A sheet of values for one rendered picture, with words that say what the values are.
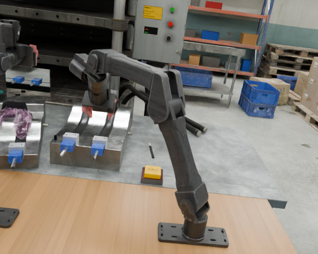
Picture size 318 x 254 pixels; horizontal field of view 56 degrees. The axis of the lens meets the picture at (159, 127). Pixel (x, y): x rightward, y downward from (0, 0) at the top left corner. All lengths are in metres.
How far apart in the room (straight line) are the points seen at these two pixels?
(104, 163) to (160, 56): 0.93
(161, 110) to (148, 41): 1.14
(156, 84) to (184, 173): 0.25
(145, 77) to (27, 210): 0.52
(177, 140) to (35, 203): 0.49
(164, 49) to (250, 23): 6.03
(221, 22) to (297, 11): 1.73
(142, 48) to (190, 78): 2.99
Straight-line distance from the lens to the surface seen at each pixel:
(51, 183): 1.09
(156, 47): 1.85
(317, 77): 5.24
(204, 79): 4.83
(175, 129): 0.77
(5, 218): 0.95
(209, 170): 1.25
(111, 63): 0.86
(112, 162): 1.13
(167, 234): 0.89
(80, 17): 1.84
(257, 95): 4.63
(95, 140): 1.11
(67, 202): 0.99
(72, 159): 1.15
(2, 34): 0.95
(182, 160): 0.79
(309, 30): 8.18
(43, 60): 1.94
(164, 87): 0.74
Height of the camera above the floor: 1.40
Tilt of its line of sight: 22 degrees down
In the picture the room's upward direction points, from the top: 8 degrees clockwise
